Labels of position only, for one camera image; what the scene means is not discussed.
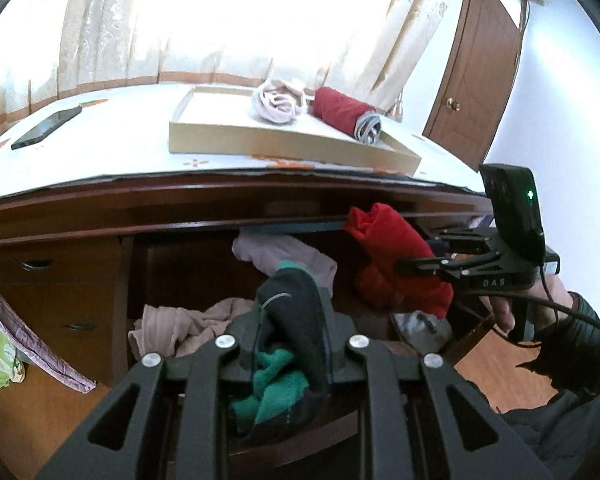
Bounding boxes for brown wooden door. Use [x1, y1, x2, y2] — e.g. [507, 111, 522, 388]
[422, 0, 526, 173]

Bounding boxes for curtain tassel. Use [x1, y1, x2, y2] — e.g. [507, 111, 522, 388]
[391, 87, 408, 123]

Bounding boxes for black smartphone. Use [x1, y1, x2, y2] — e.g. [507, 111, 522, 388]
[11, 106, 82, 151]

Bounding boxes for black cable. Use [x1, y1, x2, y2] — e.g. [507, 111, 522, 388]
[540, 255, 600, 338]

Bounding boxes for bright red underwear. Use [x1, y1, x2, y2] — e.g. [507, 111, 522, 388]
[343, 202, 455, 320]

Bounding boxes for person's right forearm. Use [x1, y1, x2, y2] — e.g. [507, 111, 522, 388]
[517, 292, 600, 396]

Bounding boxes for wooden desk drawer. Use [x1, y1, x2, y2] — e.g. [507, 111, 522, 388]
[125, 230, 498, 456]

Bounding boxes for purple striped cloth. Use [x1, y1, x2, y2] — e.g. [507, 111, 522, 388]
[0, 265, 97, 394]

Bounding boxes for pinkish grey underwear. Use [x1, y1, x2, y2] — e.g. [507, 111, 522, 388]
[232, 234, 339, 293]

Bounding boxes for person's right hand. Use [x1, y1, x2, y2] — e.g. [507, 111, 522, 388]
[480, 275, 576, 337]

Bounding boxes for black green underwear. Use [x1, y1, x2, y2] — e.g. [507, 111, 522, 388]
[229, 260, 361, 446]

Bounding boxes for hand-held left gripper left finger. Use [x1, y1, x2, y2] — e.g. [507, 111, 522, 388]
[35, 310, 261, 480]

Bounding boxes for grey navy underwear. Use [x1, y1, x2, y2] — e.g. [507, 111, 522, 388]
[394, 310, 453, 353]

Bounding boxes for small wooden side drawer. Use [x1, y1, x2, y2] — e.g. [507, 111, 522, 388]
[0, 240, 122, 286]
[10, 284, 117, 361]

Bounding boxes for person's dark jacket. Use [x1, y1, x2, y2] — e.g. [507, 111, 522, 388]
[500, 385, 600, 480]

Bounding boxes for shallow cardboard tray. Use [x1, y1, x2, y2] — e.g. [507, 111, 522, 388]
[168, 86, 423, 178]

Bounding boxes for orange cream patterned curtain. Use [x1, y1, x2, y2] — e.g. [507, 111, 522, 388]
[0, 0, 468, 126]

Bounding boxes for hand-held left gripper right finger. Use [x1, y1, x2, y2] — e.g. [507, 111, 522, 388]
[325, 305, 556, 480]

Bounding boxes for beige floral underwear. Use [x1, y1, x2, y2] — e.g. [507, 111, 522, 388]
[128, 297, 255, 361]

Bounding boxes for pale pink underwear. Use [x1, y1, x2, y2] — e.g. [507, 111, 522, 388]
[251, 79, 312, 125]

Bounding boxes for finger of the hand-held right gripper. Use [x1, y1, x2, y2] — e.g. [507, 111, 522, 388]
[395, 250, 506, 281]
[432, 227, 501, 256]

